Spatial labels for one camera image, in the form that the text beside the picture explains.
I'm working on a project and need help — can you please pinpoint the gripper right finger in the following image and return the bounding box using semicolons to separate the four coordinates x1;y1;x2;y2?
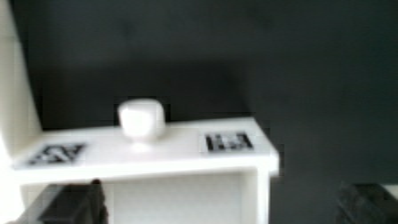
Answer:
334;183;398;224

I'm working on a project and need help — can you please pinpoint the white drawer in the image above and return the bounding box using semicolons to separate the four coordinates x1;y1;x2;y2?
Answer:
11;97;281;224

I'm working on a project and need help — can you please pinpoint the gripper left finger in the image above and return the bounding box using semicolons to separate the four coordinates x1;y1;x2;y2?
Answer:
39;179;109;224

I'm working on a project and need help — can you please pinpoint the white drawer cabinet box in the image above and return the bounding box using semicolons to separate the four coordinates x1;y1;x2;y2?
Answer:
0;0;41;224

